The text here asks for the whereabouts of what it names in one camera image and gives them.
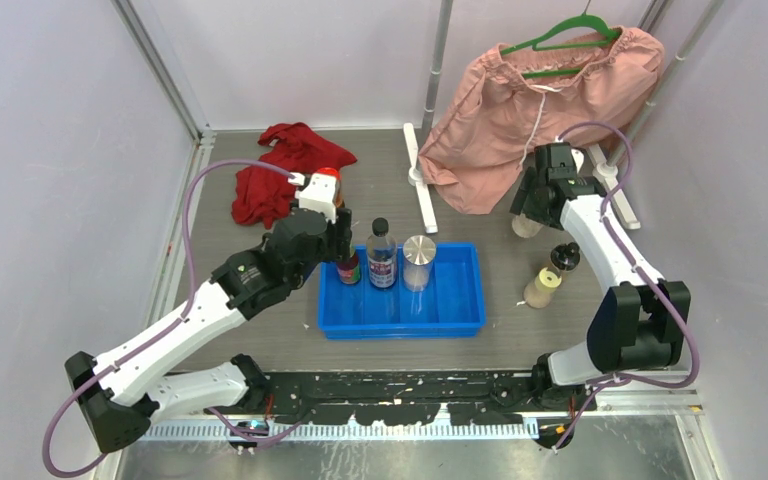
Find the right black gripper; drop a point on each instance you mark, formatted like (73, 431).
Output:
(522, 202)

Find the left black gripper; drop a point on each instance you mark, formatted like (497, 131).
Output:
(339, 234)

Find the black cap shaker bottle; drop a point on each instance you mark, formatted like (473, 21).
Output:
(524, 227)

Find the yellow cap sauce bottle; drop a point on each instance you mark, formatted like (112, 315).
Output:
(349, 270)

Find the clear bottle black cap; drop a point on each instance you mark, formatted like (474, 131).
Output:
(381, 250)

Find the silver lid grain jar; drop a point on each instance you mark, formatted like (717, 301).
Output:
(419, 252)

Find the blue plastic divided bin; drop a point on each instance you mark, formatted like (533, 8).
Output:
(450, 306)

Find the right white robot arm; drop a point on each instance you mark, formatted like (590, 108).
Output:
(640, 320)

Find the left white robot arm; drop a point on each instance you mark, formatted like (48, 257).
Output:
(126, 390)

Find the red lid chili jar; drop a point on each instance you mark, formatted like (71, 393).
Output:
(335, 174)

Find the red cloth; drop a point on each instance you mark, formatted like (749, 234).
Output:
(264, 196)

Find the small black cap shaker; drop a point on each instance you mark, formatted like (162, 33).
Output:
(564, 258)

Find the pink shorts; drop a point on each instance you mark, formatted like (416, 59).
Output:
(508, 103)

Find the yellow lid grain jar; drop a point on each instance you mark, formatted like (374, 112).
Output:
(539, 292)

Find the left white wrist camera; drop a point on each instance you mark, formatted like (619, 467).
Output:
(315, 192)

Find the white slotted cable duct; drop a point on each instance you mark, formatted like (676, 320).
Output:
(439, 429)

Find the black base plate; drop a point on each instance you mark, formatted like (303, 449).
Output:
(404, 398)

